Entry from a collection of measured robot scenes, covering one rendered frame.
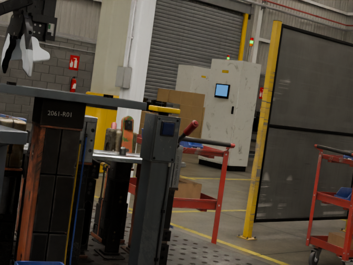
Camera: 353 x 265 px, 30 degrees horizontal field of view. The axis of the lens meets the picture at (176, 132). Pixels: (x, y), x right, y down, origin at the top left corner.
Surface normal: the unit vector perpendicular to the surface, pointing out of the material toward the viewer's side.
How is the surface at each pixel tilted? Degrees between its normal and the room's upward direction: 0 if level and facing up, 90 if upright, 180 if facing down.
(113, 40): 90
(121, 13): 90
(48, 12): 90
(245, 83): 90
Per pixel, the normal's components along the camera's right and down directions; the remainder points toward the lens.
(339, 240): -0.92, -0.11
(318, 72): 0.66, 0.11
